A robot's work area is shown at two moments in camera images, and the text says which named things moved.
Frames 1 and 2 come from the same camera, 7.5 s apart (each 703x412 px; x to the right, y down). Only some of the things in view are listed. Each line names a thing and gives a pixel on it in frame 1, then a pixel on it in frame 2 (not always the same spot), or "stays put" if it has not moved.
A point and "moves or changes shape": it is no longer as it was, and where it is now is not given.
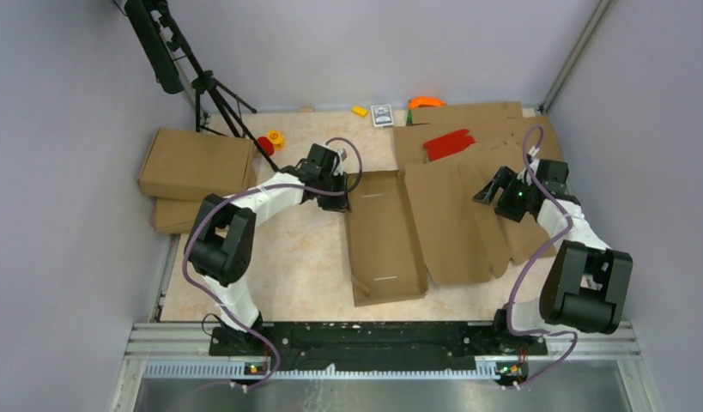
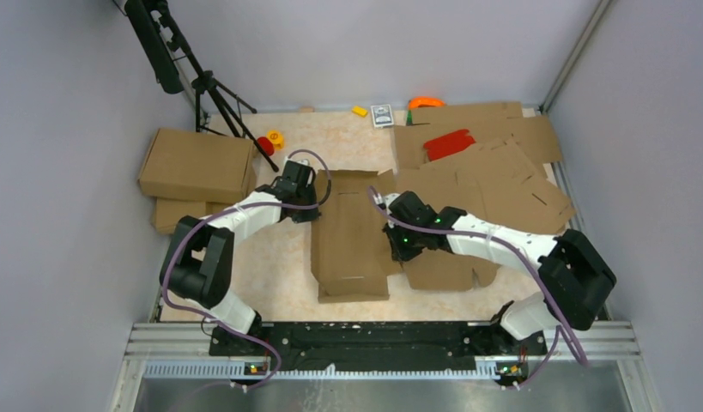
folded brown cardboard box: (189, 165) stays put
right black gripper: (501, 179) → (397, 252)
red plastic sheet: (447, 144) stays put
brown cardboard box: (421, 222) moves or changes shape
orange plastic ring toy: (425, 101) stays put
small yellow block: (360, 111) stays put
